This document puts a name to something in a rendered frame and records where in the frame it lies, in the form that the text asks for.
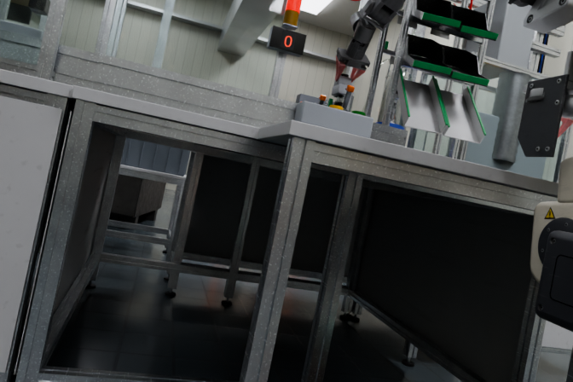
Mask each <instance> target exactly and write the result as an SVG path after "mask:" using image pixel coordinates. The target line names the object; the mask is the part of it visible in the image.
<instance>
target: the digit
mask: <svg viewBox="0 0 573 382"><path fill-rule="evenodd" d="M296 35H297V33H293V32H289V31H285V30H283V33H282V37H281V45H280V47H281V48H284V49H289V50H292V51H293V48H294V44H295V39H296Z"/></svg>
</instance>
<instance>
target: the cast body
mask: <svg viewBox="0 0 573 382"><path fill-rule="evenodd" d="M351 80H352V78H349V75H348V74H344V73H342V74H341V75H340V77H339V79H338V81H337V82H336V81H335V79H334V85H333V90H332V96H333V97H335V98H337V97H338V96H339V95H341V96H342V97H343V98H344V97H345V95H346V92H347V90H345V88H347V85H351Z"/></svg>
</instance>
